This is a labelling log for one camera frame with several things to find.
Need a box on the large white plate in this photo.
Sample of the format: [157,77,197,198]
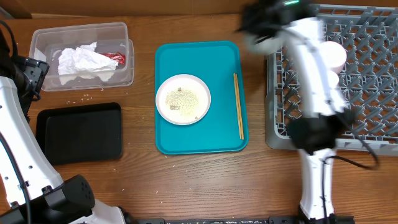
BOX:
[155,74,211,126]

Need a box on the cream cup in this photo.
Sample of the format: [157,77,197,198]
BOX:
[327,70,339,89]

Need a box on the grey bowl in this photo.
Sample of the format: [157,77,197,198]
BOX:
[244,34,283,55]

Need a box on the white napkin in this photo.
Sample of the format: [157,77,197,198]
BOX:
[58,42,119,85]

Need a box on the teal serving tray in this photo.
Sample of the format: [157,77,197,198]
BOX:
[154,40,249,155]

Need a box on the black tray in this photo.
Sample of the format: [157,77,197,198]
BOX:
[36,103,123,166]

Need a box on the grey dishwasher rack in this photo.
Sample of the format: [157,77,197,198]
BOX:
[265,4,397,156]

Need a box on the clear plastic waste bin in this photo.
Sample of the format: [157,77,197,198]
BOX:
[29,22,134,91]

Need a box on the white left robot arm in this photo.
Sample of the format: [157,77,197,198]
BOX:
[1,37,134,224]

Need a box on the red snack wrapper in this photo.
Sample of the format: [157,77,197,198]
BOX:
[99,52,126,67]

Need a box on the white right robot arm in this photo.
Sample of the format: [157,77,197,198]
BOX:
[238,1,379,223]

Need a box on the wooden chopstick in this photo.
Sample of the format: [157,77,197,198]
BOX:
[235,73,245,141]
[233,73,243,141]

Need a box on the small pink bowl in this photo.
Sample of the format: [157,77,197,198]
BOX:
[320,41,347,74]

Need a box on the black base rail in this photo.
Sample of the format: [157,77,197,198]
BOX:
[131,216,355,224]

